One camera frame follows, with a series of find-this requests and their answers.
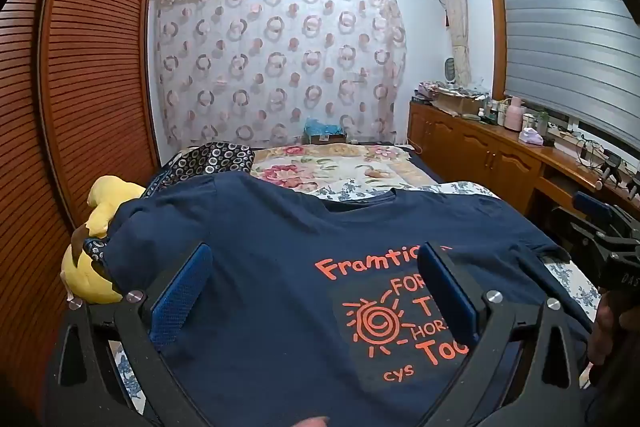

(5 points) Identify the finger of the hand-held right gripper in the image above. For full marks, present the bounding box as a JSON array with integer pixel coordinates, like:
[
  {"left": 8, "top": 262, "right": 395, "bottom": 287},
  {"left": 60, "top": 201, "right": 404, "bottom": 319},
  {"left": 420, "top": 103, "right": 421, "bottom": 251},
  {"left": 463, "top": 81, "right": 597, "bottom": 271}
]
[{"left": 573, "top": 192, "right": 614, "bottom": 221}]

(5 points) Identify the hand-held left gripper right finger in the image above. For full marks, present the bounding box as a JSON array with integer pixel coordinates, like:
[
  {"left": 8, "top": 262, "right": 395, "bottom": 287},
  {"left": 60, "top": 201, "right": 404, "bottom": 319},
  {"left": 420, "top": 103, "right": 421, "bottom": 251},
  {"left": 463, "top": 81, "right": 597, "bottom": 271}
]
[{"left": 417, "top": 242, "right": 596, "bottom": 427}]

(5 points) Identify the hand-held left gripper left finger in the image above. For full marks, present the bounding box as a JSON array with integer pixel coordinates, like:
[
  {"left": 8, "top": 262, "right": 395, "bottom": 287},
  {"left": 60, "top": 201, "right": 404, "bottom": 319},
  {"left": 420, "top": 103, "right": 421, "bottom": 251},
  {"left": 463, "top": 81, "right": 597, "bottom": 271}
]
[{"left": 52, "top": 243, "right": 213, "bottom": 427}]

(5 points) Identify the navy printed t-shirt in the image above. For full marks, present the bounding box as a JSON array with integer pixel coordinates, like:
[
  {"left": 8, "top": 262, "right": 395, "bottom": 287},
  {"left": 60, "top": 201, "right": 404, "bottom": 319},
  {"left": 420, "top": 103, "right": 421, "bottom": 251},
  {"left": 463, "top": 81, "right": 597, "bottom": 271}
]
[{"left": 87, "top": 172, "right": 593, "bottom": 427}]

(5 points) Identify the person's right hand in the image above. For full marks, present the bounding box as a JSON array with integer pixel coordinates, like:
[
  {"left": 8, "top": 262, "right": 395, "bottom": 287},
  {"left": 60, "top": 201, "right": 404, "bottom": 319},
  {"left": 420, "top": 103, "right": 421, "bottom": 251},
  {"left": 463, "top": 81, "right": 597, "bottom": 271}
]
[{"left": 587, "top": 289, "right": 640, "bottom": 368}]

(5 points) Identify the small black tripod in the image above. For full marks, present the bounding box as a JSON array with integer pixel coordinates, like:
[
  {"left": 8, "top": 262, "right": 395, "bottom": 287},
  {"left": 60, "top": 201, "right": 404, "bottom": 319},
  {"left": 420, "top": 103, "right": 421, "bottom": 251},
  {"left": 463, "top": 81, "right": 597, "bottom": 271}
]
[{"left": 597, "top": 154, "right": 623, "bottom": 188}]

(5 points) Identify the blue floral bed sheet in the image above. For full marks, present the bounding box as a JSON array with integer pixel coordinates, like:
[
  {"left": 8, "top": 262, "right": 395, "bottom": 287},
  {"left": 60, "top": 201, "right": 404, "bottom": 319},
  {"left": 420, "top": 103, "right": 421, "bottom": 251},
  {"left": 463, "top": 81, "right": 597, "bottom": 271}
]
[{"left": 107, "top": 181, "right": 603, "bottom": 413}]

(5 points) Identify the yellow plush toy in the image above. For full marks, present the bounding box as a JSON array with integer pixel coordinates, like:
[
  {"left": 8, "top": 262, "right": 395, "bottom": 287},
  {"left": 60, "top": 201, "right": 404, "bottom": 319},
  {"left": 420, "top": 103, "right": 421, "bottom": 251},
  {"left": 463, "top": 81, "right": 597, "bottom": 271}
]
[{"left": 60, "top": 176, "right": 146, "bottom": 305}]

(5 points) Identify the pink thermos jug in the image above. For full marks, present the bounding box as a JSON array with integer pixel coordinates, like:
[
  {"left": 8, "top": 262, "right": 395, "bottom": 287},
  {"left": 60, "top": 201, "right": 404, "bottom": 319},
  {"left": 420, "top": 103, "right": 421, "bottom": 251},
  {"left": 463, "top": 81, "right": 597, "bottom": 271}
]
[{"left": 504, "top": 97, "right": 526, "bottom": 131}]

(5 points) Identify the wooden sideboard cabinet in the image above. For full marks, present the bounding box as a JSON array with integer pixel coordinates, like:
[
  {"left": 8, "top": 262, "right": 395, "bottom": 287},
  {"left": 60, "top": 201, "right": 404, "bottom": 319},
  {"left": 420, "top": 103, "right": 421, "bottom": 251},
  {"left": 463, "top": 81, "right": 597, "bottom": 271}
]
[{"left": 407, "top": 99, "right": 640, "bottom": 248}]

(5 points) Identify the dark circle-print cloth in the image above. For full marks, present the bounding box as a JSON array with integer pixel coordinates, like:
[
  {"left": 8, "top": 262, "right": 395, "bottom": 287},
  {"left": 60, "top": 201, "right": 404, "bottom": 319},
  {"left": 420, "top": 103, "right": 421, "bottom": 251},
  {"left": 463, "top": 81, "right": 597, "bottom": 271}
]
[{"left": 145, "top": 141, "right": 256, "bottom": 198}]

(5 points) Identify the open cardboard box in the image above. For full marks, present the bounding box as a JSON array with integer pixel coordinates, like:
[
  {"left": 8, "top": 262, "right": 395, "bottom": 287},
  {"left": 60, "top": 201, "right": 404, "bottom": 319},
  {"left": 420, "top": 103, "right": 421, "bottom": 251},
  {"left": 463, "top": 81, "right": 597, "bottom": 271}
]
[{"left": 435, "top": 89, "right": 483, "bottom": 115}]

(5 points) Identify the grey window blind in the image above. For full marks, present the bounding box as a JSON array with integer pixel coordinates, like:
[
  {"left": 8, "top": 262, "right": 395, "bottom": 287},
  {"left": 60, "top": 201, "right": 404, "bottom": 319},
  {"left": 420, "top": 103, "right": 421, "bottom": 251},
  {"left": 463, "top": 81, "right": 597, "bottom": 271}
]
[{"left": 497, "top": 0, "right": 640, "bottom": 148}]

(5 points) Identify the pink floral blanket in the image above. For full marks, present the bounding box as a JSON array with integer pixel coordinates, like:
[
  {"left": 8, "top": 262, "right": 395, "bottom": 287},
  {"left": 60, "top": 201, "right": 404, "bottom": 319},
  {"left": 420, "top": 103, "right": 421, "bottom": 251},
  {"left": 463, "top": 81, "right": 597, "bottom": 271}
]
[{"left": 250, "top": 143, "right": 446, "bottom": 200}]

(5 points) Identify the blue bag on box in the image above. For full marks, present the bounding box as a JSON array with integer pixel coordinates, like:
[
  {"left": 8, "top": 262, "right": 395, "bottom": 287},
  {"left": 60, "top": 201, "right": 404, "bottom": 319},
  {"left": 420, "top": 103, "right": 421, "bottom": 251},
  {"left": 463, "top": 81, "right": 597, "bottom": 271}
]
[{"left": 304, "top": 118, "right": 346, "bottom": 136}]

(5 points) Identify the wooden louvered wardrobe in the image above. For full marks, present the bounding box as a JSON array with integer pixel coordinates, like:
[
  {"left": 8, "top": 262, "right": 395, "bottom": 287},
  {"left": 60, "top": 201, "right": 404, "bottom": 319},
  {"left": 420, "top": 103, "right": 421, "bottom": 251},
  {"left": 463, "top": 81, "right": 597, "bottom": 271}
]
[{"left": 0, "top": 0, "right": 161, "bottom": 408}]

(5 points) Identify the beige tied curtain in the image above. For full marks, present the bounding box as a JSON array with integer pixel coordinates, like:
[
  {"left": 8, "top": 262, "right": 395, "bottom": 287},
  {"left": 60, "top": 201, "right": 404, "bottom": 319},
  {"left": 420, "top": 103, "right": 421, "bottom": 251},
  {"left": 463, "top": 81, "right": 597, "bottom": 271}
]
[{"left": 435, "top": 0, "right": 473, "bottom": 88}]

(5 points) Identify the sheer circle-print curtain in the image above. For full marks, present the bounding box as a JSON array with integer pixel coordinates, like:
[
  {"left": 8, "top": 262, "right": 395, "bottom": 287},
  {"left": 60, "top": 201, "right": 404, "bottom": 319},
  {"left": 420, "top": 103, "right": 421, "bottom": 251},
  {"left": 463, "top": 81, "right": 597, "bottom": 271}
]
[{"left": 152, "top": 0, "right": 407, "bottom": 148}]

